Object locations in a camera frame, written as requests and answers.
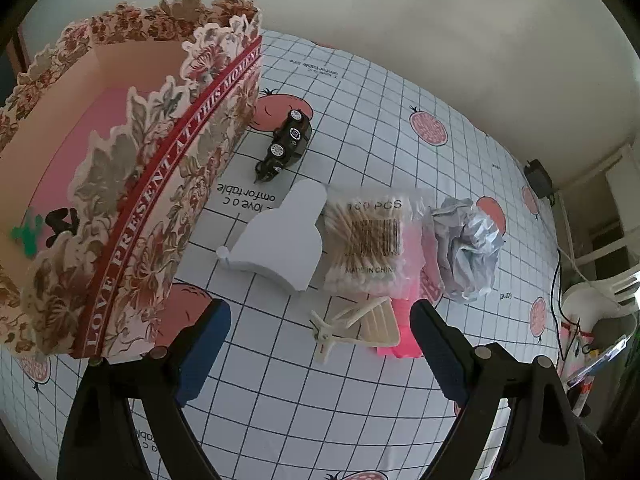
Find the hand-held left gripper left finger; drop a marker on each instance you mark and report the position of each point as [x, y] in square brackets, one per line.
[202, 355]

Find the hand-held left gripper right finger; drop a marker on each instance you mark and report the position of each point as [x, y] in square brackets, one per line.
[440, 355]

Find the pink plastic item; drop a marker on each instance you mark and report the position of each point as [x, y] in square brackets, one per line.
[405, 325]

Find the beige hair claw clip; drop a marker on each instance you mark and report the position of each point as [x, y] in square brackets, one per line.
[360, 325]

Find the white paper ball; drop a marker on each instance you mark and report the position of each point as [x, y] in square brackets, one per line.
[465, 250]

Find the bag of cotton swabs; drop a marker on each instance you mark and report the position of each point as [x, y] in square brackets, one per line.
[367, 240]

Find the white bottle-shaped foam piece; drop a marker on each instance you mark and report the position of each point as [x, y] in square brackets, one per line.
[285, 245]

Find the floral paper box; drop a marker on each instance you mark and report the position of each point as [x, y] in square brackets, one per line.
[150, 185]

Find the green cactus figure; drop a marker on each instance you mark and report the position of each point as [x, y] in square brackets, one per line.
[27, 232]

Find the black toy car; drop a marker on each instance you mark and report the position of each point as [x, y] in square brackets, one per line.
[287, 140]

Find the checked tablecloth desktop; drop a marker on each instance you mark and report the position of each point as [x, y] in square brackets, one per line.
[350, 410]

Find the smartphone with lit screen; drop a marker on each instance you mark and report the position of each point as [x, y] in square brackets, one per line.
[600, 360]

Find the white cut-out plastic basket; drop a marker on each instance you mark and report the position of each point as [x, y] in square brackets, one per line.
[590, 295]

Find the black power adapter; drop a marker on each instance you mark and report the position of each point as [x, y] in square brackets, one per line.
[539, 175]

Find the white shelf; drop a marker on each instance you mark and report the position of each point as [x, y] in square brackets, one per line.
[617, 157]

